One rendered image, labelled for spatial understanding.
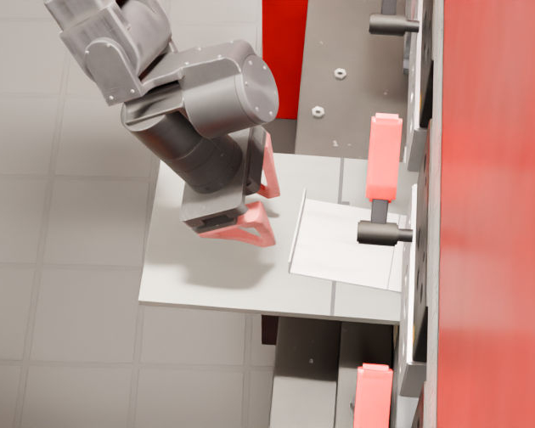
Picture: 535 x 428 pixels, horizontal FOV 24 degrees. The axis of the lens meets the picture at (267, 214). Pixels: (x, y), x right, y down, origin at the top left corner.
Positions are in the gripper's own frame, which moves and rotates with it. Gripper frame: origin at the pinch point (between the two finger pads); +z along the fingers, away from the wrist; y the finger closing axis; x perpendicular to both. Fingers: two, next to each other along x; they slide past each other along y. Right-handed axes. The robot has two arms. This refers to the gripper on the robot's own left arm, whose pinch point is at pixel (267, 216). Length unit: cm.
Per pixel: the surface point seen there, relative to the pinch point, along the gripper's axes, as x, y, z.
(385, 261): -7.8, -1.7, 9.3
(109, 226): 84, 59, 70
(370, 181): -19.9, -11.5, -16.4
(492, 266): -39, -36, -41
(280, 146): 57, 81, 86
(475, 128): -37, -25, -37
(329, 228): -3.1, 1.5, 6.4
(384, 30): -19.1, 5.1, -14.0
